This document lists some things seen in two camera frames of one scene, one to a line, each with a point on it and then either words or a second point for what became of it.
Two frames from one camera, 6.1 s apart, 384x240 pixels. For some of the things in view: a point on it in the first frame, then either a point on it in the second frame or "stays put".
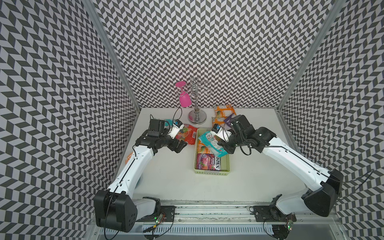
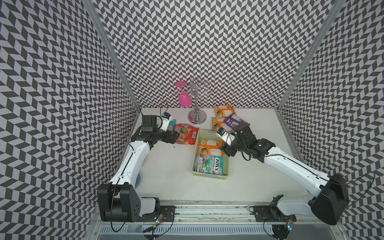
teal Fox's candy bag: [211, 141] → [209, 164]
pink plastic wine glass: [185, 99] stays put
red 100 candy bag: [188, 133] stays put
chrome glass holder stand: [198, 116] stays put
